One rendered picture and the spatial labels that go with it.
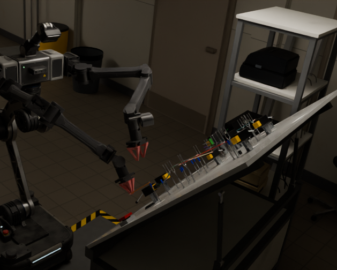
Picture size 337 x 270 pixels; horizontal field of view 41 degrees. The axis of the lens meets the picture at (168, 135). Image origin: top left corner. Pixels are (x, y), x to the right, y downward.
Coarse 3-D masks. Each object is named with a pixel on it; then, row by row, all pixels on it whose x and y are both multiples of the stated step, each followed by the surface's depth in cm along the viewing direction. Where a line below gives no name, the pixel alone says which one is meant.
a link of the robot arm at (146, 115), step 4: (128, 108) 222; (128, 112) 219; (132, 112) 219; (148, 112) 223; (128, 116) 220; (132, 116) 221; (140, 116) 218; (144, 116) 218; (148, 116) 218; (152, 116) 218; (144, 120) 217; (148, 120) 218; (152, 120) 218; (144, 124) 218; (148, 124) 219; (152, 124) 220
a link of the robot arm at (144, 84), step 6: (144, 72) 248; (144, 78) 248; (150, 78) 249; (138, 84) 244; (144, 84) 244; (150, 84) 251; (138, 90) 239; (144, 90) 240; (132, 96) 234; (138, 96) 234; (144, 96) 241; (132, 102) 229; (138, 102) 230; (132, 108) 224; (138, 108) 230; (126, 114) 221
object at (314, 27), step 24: (240, 24) 269; (264, 24) 259; (288, 24) 259; (312, 24) 269; (336, 24) 279; (312, 48) 248; (336, 48) 294; (288, 96) 269; (312, 120) 318; (288, 144) 275; (264, 192) 319
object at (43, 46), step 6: (54, 24) 654; (60, 24) 658; (60, 30) 631; (66, 30) 640; (60, 36) 635; (66, 36) 646; (48, 42) 634; (54, 42) 635; (60, 42) 639; (66, 42) 652; (42, 48) 642; (48, 48) 639; (54, 48) 639; (60, 48) 644; (66, 48) 658
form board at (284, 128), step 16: (304, 112) 216; (288, 128) 182; (256, 144) 202; (272, 144) 167; (224, 160) 224; (240, 160) 169; (208, 176) 184; (224, 176) 157; (176, 192) 204; (192, 192) 167; (144, 208) 230; (160, 208) 180; (128, 224) 194; (96, 240) 211
